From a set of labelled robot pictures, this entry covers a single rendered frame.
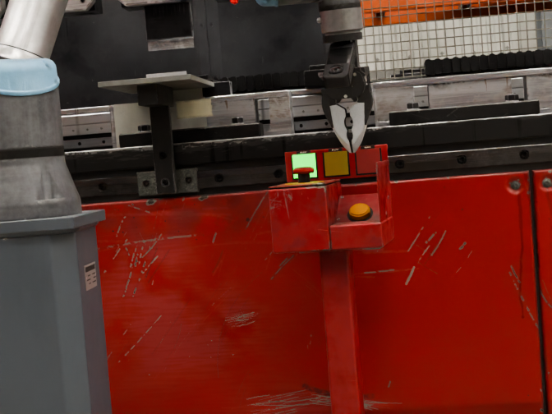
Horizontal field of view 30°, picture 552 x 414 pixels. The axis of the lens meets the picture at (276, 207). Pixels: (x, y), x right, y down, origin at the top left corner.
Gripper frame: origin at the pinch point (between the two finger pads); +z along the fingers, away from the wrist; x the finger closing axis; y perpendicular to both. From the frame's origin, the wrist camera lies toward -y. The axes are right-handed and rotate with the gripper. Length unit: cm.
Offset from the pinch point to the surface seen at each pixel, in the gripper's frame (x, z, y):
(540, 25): -42, -19, 470
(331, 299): 5.9, 27.3, -3.0
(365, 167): -0.8, 5.2, 9.2
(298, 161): 12.1, 2.9, 9.3
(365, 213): -1.5, 12.2, -0.8
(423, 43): 29, -15, 469
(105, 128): 68, -5, 49
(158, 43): 45, -23, 30
